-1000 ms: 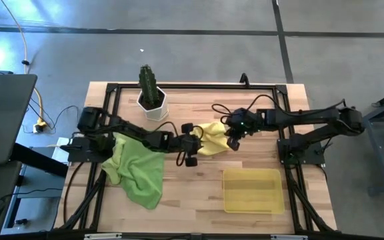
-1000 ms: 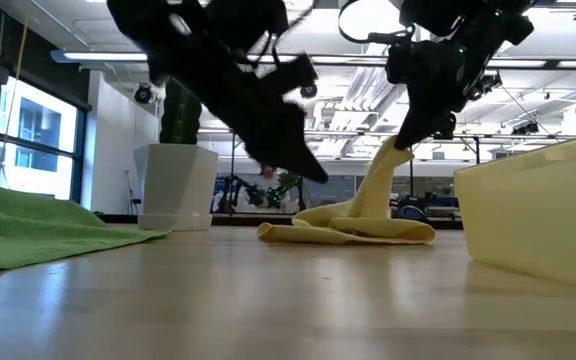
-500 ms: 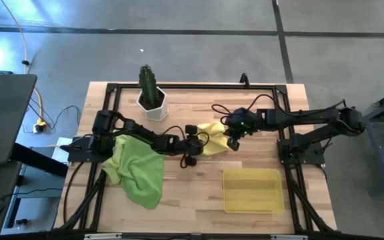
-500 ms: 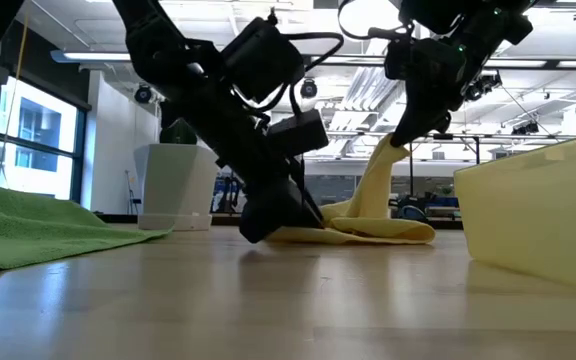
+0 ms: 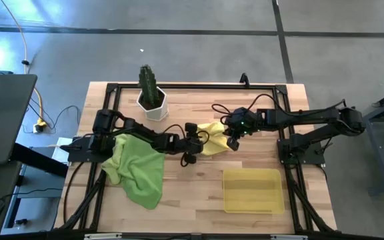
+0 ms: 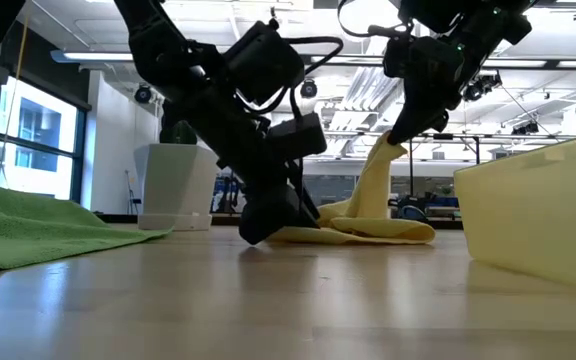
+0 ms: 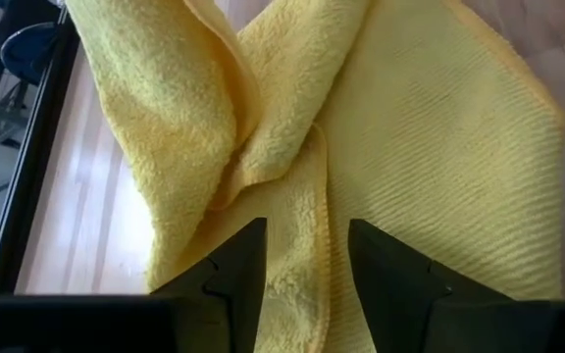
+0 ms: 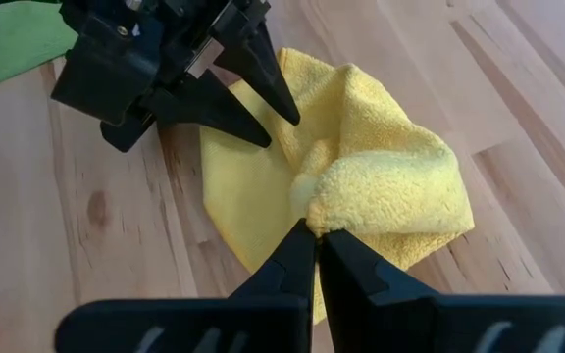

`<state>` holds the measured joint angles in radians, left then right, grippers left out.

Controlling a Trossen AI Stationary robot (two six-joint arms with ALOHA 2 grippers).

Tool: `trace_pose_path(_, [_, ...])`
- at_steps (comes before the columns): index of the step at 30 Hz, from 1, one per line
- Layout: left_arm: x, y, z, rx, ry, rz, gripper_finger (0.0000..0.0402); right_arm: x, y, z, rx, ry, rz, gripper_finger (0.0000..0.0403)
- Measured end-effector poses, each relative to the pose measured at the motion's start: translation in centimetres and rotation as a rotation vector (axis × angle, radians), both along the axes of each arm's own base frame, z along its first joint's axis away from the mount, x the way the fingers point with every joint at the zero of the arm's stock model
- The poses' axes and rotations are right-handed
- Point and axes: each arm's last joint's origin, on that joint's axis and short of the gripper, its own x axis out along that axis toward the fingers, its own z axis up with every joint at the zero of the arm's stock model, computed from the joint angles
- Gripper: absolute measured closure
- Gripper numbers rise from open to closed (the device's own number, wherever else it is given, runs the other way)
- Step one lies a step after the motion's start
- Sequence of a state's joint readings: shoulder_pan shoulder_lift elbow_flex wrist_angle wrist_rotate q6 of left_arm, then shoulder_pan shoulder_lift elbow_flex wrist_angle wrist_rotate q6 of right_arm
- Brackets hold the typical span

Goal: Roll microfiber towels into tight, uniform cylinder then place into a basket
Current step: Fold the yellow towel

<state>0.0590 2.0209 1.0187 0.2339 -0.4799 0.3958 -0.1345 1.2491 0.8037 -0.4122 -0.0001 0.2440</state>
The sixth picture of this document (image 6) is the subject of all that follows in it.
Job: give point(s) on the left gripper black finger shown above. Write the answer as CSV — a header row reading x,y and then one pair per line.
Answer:
x,y
268,215
308,210

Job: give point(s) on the yellow microfiber towel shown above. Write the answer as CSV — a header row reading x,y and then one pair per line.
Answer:
x,y
373,190

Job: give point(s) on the dark green microfiber towel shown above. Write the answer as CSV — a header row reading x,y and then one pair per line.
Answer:
x,y
43,230

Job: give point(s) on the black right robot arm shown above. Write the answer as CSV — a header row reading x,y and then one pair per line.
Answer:
x,y
483,25

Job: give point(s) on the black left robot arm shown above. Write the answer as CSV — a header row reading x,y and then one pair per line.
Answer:
x,y
168,50

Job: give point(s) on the yellow translucent plastic basket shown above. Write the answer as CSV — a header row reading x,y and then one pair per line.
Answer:
x,y
543,215

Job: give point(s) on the white hexagonal plant pot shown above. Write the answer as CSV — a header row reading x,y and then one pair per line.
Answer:
x,y
178,185

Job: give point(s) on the thin background stand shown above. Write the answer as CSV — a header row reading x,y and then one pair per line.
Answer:
x,y
134,202

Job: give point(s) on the fluorescent ceiling lamp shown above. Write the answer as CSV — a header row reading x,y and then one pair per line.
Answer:
x,y
93,56

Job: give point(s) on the large window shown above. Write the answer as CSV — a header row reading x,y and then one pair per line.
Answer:
x,y
38,130

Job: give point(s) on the black background gantry frame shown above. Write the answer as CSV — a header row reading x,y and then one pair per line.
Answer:
x,y
410,170

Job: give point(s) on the black ceiling camera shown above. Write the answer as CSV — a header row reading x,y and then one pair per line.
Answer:
x,y
478,90
309,89
143,94
525,129

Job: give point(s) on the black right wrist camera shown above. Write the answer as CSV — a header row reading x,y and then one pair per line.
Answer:
x,y
395,57

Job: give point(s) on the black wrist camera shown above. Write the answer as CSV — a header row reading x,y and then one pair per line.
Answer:
x,y
395,57
298,137

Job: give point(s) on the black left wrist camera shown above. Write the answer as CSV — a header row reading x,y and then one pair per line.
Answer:
x,y
298,137

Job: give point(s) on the long ceiling light rail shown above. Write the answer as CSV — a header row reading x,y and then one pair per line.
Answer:
x,y
518,63

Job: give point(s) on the black aluminium table frame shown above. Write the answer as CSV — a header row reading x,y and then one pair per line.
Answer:
x,y
118,218

